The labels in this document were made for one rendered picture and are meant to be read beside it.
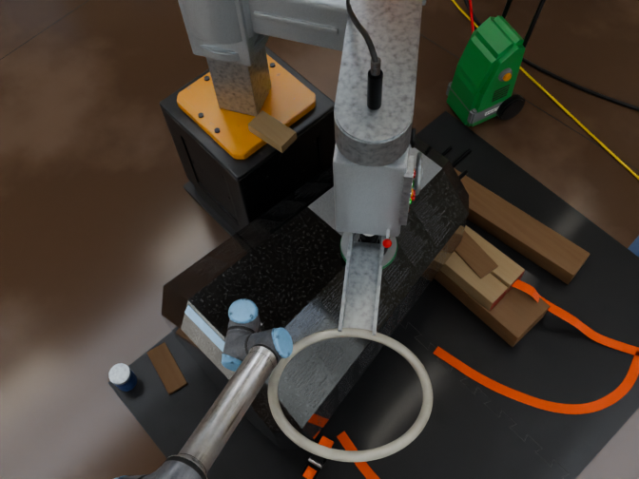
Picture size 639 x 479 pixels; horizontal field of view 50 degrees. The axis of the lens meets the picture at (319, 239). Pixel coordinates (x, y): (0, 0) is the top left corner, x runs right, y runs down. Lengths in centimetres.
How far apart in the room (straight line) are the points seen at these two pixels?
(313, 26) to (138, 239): 175
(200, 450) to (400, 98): 107
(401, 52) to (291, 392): 130
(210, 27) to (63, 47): 230
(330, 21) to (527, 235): 164
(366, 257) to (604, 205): 193
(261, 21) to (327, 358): 130
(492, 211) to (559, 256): 40
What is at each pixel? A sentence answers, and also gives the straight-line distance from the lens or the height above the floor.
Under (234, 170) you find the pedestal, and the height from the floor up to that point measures 74.
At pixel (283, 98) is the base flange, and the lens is 324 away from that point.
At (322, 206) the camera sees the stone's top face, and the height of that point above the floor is 87.
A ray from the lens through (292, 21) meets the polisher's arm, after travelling 265.
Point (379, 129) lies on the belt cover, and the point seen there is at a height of 174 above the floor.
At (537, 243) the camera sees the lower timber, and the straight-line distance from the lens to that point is 365.
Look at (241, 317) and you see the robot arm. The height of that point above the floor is 128.
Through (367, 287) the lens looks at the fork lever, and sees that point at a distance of 233.
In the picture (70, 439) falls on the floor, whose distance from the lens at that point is 357.
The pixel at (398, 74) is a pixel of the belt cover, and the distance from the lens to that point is 203.
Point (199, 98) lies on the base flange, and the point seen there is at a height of 78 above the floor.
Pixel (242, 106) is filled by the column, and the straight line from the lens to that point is 316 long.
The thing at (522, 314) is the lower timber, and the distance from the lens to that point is 344.
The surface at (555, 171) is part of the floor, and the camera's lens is 407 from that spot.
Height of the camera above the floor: 324
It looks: 61 degrees down
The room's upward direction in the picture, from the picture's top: 5 degrees counter-clockwise
